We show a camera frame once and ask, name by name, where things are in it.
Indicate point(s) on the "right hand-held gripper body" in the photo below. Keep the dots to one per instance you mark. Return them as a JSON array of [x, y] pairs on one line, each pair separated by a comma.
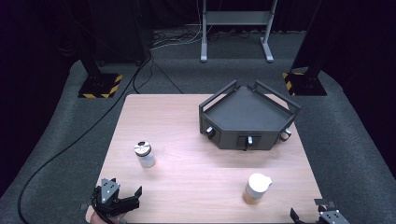
[[331, 217]]

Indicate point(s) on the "white-lidded jar of amber contents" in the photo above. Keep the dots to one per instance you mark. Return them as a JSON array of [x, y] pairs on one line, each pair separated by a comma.
[[256, 188]]

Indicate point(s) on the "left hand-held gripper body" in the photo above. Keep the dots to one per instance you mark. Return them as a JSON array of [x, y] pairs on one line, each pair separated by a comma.
[[109, 203]]

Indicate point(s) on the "grey metal stand frame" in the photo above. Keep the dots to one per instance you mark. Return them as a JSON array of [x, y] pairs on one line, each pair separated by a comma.
[[238, 18]]

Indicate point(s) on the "silver-lidded jar of white powder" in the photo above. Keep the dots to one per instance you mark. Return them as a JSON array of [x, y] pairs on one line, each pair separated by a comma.
[[144, 155]]

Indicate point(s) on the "person's left hand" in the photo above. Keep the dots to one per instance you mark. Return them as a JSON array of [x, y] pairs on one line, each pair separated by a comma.
[[96, 220]]

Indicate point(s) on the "black angular tray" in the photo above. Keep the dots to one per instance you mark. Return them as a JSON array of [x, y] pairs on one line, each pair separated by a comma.
[[246, 113]]

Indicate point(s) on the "black stand with striped base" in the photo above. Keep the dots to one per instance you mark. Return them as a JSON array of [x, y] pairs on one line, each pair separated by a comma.
[[306, 83], [99, 84]]

